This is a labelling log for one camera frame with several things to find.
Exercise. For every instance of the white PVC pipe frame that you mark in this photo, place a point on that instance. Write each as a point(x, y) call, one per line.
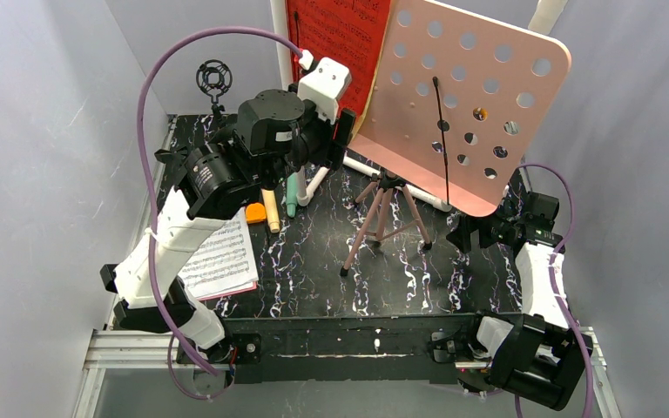
point(543, 20)

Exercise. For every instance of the pink sheet music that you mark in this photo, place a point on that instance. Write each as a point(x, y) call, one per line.
point(249, 286)

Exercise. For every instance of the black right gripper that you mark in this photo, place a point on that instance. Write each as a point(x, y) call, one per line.
point(483, 232)

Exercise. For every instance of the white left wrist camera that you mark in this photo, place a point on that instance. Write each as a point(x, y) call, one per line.
point(324, 84)

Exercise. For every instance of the orange tape measure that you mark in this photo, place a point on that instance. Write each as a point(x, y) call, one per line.
point(255, 213)

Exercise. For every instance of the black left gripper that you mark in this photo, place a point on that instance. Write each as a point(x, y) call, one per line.
point(342, 137)

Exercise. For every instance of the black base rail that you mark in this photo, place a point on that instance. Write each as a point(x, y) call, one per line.
point(393, 348)

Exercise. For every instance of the pink music stand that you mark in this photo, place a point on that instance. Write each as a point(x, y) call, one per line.
point(438, 64)

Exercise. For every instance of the black tripod shock mount stand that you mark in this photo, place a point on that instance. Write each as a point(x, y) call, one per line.
point(214, 78)

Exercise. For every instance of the orange microphone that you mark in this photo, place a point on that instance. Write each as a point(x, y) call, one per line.
point(480, 114)

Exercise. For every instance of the red folder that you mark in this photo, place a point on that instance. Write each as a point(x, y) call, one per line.
point(350, 32)

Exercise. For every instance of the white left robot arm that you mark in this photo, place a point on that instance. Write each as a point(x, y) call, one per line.
point(256, 148)

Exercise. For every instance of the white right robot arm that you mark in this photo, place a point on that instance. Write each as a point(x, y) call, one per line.
point(536, 355)

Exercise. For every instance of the yellow sheet music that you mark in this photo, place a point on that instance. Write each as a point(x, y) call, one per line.
point(373, 80)

